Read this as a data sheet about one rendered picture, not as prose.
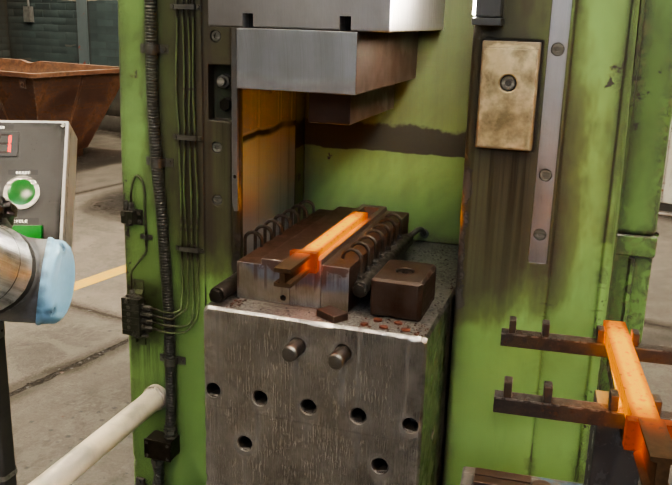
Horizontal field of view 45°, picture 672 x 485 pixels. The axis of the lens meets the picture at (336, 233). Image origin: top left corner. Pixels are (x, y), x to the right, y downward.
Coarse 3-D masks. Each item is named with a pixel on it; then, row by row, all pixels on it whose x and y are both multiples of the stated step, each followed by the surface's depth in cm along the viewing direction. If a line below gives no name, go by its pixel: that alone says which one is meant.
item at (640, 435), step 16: (608, 320) 116; (608, 336) 110; (624, 336) 110; (608, 352) 109; (624, 352) 105; (624, 368) 100; (640, 368) 100; (624, 384) 95; (640, 384) 96; (624, 400) 93; (640, 400) 92; (640, 416) 88; (656, 416) 88; (624, 432) 87; (640, 432) 86; (656, 432) 82; (624, 448) 86; (640, 448) 86; (656, 448) 79; (640, 464) 84; (656, 464) 78; (640, 480) 81; (656, 480) 78
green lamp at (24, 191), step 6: (18, 180) 135; (24, 180) 135; (12, 186) 134; (18, 186) 135; (24, 186) 135; (30, 186) 135; (12, 192) 134; (18, 192) 134; (24, 192) 134; (30, 192) 135; (12, 198) 134; (18, 198) 134; (24, 198) 134; (30, 198) 134; (18, 204) 134
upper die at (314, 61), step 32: (256, 32) 127; (288, 32) 126; (320, 32) 124; (352, 32) 123; (416, 32) 159; (256, 64) 129; (288, 64) 127; (320, 64) 125; (352, 64) 124; (384, 64) 139; (416, 64) 162
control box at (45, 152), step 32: (0, 128) 137; (32, 128) 138; (64, 128) 138; (0, 160) 136; (32, 160) 136; (64, 160) 137; (0, 192) 134; (64, 192) 136; (32, 224) 134; (64, 224) 135
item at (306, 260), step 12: (348, 216) 159; (360, 216) 159; (336, 228) 150; (348, 228) 151; (324, 240) 142; (336, 240) 144; (300, 252) 132; (312, 252) 132; (288, 264) 126; (300, 264) 128; (312, 264) 132; (288, 276) 126; (300, 276) 128
